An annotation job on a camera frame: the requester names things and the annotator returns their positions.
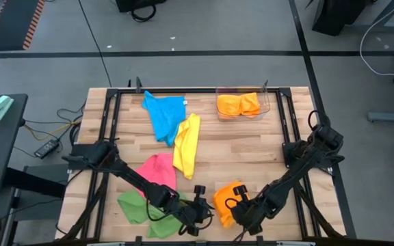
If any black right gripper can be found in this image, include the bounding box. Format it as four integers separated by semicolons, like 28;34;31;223
230;199;270;236

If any pink microfiber towel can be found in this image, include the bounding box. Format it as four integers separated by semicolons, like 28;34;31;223
135;152;178;199

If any yellow microfiber towel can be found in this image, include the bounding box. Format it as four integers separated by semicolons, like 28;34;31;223
172;112;201;181

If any green microfiber towel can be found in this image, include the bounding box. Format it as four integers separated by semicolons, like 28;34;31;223
117;190;186;239

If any blue microfiber towel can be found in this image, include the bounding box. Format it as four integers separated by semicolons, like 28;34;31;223
142;90;187;148

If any clear plastic bin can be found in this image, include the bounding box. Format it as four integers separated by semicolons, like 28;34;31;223
215;81;272;122

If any black power adapter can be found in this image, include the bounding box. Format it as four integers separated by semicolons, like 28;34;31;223
33;139;60;160

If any grey desk leg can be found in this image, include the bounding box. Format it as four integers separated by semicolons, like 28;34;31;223
345;20;394;34
367;109;394;124

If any black side desk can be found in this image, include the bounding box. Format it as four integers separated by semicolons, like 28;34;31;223
0;94;29;195

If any black cabinet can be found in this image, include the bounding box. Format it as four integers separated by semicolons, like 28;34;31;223
311;0;369;38

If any black equipment base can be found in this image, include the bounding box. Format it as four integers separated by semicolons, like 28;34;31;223
115;0;168;14

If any black floor mat orange edge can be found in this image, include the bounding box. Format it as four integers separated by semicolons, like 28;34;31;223
0;0;47;53

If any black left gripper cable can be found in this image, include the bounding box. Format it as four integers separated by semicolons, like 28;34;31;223
178;204;215;236

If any black right arm base cable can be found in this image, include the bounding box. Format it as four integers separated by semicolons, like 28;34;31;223
307;109;331;130

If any black metal rig frame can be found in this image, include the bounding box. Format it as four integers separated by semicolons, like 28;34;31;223
60;77;347;246

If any yellow floor cable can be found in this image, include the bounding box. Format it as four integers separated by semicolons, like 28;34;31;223
23;119;83;141

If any white floor cable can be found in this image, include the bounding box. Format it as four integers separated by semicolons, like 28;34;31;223
359;0;394;77

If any black floor cable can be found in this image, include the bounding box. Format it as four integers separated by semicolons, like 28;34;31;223
77;0;113;88

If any black coiled cable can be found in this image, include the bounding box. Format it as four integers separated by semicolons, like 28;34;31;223
130;3;157;23

